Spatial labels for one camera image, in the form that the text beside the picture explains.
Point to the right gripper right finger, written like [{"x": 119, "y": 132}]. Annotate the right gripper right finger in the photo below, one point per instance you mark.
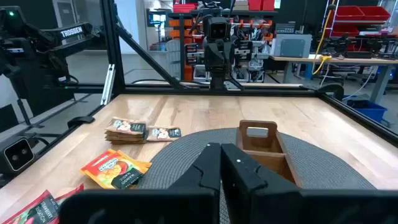
[{"x": 245, "y": 186}]

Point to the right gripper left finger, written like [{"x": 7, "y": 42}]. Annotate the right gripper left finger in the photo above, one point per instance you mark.
[{"x": 199, "y": 180}]

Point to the orange mango tea bag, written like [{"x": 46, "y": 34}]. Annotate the orange mango tea bag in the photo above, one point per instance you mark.
[
  {"x": 144, "y": 164},
  {"x": 109, "y": 169}
]

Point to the red strawberry tea bag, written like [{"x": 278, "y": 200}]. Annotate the red strawberry tea bag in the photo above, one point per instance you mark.
[
  {"x": 34, "y": 213},
  {"x": 74, "y": 190}
]

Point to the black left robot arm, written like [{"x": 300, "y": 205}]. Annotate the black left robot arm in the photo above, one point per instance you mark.
[{"x": 217, "y": 28}]

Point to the black storage shelf rack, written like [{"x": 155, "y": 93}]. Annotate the black storage shelf rack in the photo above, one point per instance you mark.
[{"x": 182, "y": 46}]

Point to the wooden compartment box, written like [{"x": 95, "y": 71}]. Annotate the wooden compartment box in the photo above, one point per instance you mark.
[{"x": 258, "y": 144}]

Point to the red plastic storage bin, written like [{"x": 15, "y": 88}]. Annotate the red plastic storage bin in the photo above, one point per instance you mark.
[
  {"x": 345, "y": 31},
  {"x": 185, "y": 8},
  {"x": 261, "y": 5},
  {"x": 374, "y": 13},
  {"x": 346, "y": 13}
]

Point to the round grey woven placemat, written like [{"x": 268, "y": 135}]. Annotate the round grey woven placemat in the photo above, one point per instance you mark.
[{"x": 311, "y": 161}]

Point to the grey equipment box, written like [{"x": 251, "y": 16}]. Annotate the grey equipment box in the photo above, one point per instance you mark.
[{"x": 292, "y": 46}]

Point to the wooden workshop desk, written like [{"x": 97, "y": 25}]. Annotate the wooden workshop desk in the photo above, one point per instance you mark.
[{"x": 342, "y": 60}]

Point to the blue plastic bin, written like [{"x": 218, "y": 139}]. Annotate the blue plastic bin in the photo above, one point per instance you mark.
[{"x": 365, "y": 111}]

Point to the black aluminium table frame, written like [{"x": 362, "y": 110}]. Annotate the black aluminium table frame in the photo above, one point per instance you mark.
[{"x": 155, "y": 90}]

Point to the silver aluminium bracket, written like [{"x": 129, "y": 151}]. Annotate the silver aluminium bracket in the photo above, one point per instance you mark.
[{"x": 108, "y": 84}]

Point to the black frame clamp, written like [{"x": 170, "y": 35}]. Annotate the black frame clamp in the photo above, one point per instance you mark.
[
  {"x": 331, "y": 88},
  {"x": 81, "y": 120}
]

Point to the small black depth camera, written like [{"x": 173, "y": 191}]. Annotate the small black depth camera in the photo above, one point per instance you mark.
[{"x": 18, "y": 155}]

